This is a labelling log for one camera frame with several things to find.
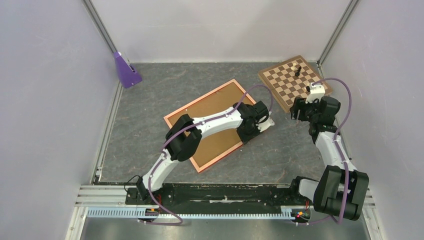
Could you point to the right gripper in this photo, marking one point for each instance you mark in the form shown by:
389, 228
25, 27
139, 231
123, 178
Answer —
299, 104

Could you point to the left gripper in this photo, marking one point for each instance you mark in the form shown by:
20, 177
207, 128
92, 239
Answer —
245, 139

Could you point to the orange picture frame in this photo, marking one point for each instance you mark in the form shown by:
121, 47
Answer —
205, 96

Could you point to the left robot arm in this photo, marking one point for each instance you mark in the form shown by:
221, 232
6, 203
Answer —
183, 140

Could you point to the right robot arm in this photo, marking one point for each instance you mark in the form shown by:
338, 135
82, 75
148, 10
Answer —
341, 190

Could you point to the wooden chessboard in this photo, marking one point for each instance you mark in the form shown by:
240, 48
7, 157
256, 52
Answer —
285, 86

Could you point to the black chess piece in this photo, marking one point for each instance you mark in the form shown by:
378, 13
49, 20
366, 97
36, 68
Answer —
297, 73

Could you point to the purple plastic stand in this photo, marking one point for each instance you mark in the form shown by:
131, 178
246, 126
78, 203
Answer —
127, 74

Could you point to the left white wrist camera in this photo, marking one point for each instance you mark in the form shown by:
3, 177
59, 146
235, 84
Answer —
264, 124

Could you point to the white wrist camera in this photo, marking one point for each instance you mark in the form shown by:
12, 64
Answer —
264, 124
316, 92

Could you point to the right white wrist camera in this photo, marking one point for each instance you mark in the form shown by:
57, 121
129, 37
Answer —
316, 92

